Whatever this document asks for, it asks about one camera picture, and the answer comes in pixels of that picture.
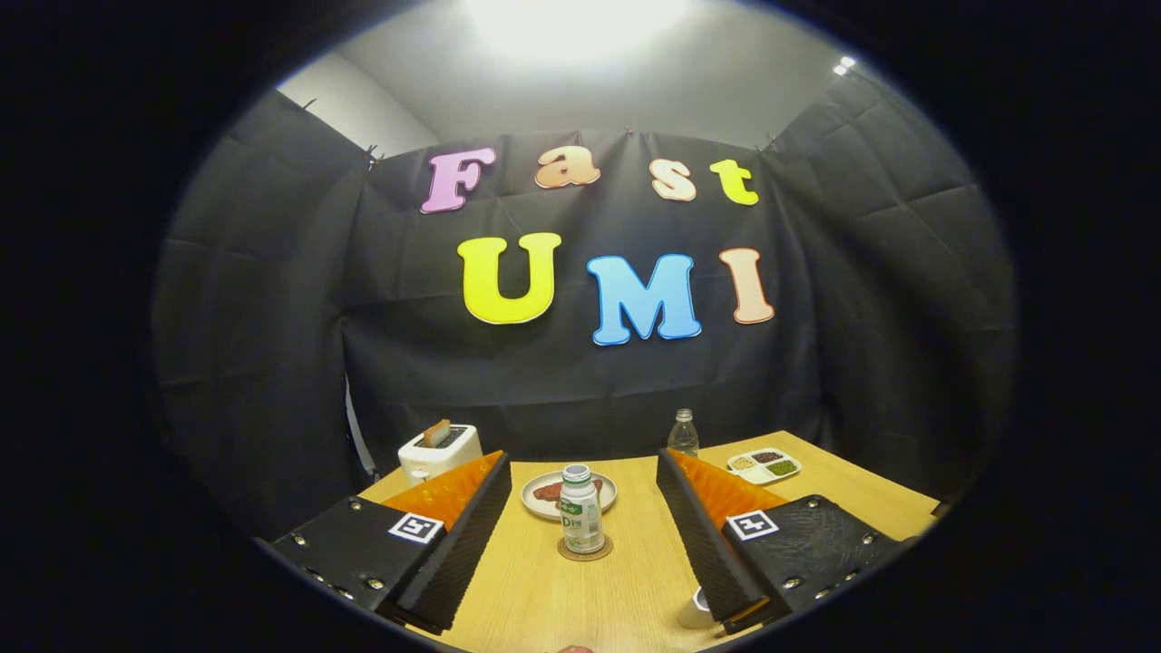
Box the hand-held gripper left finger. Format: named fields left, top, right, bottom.
left=268, top=451, right=513, bottom=636

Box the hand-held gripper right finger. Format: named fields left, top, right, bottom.
left=655, top=447, right=917, bottom=636

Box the white cup wooden handle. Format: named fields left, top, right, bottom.
left=678, top=586, right=717, bottom=630

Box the round brown coaster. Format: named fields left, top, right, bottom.
left=557, top=533, right=614, bottom=562

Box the white juice bottle green label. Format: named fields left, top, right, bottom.
left=558, top=463, right=606, bottom=555

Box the clear plastic water bottle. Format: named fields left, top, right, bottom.
left=667, top=408, right=700, bottom=459

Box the white round plate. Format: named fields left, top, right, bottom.
left=521, top=470, right=619, bottom=521

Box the white toaster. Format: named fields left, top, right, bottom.
left=397, top=424, right=484, bottom=486

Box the white divided snack tray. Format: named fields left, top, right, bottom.
left=726, top=448, right=803, bottom=485

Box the wooden table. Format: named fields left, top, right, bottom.
left=358, top=431, right=941, bottom=653

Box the bright ceiling light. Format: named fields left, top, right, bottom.
left=463, top=0, right=690, bottom=64

